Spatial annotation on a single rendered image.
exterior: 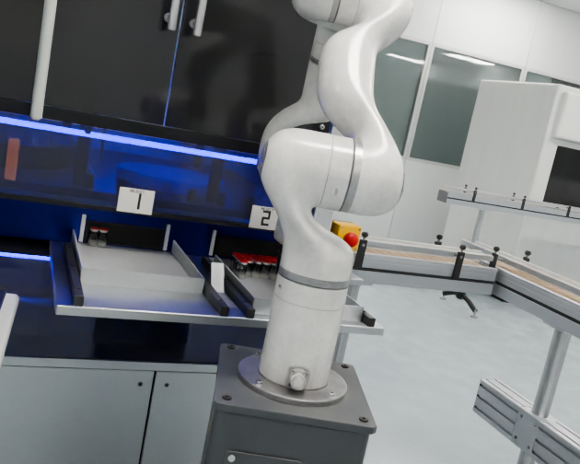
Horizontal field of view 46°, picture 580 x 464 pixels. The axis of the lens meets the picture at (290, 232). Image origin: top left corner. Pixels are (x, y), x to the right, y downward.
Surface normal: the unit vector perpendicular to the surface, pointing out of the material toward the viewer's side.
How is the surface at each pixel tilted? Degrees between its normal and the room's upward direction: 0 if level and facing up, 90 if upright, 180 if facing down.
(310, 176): 96
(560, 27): 90
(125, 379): 90
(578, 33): 90
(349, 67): 54
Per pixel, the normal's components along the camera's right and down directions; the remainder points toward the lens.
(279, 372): -0.49, 0.06
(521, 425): -0.92, -0.11
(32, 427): 0.35, 0.24
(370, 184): 0.07, 0.22
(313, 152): 0.13, -0.34
